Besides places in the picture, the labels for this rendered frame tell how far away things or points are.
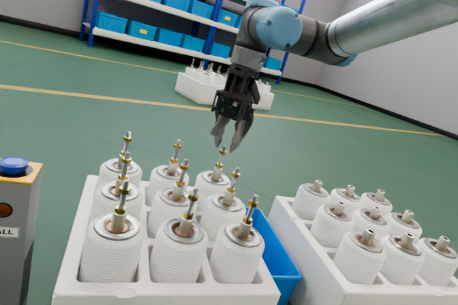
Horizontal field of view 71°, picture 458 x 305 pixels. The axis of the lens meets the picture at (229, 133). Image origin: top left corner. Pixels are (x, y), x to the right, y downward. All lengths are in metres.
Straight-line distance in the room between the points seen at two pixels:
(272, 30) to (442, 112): 6.57
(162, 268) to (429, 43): 7.10
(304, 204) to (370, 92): 6.84
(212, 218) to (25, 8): 4.91
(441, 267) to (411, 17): 0.64
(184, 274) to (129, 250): 0.11
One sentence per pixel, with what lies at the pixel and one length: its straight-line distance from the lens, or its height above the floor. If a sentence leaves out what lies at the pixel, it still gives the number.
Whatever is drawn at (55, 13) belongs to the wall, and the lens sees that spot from 5.44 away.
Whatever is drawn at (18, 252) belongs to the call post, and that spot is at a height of 0.18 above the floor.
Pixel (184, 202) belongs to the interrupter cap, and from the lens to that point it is 0.70.
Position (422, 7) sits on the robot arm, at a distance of 0.51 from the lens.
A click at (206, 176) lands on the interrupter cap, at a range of 0.84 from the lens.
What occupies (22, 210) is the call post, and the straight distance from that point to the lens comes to 0.61.
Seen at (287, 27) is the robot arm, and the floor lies 0.65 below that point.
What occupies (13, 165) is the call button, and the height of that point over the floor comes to 0.33.
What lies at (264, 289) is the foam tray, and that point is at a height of 0.18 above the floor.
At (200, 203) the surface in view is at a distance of 0.84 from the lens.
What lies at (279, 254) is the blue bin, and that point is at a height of 0.10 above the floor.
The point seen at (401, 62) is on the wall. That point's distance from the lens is 7.55.
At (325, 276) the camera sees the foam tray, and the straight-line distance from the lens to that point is 0.83.
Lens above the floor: 0.60
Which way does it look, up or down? 16 degrees down
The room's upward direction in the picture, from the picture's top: 16 degrees clockwise
